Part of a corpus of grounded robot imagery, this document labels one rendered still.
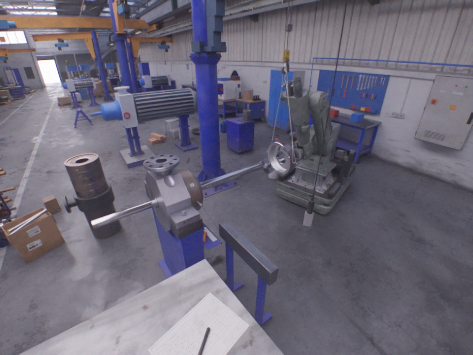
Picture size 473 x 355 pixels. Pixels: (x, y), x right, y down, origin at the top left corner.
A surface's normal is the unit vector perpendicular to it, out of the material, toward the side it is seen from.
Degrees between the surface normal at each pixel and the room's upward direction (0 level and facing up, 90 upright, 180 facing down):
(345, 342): 0
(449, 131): 90
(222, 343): 0
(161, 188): 45
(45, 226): 90
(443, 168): 90
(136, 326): 0
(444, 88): 90
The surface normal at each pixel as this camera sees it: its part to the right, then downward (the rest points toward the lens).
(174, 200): 0.43, -0.35
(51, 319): 0.00, -0.88
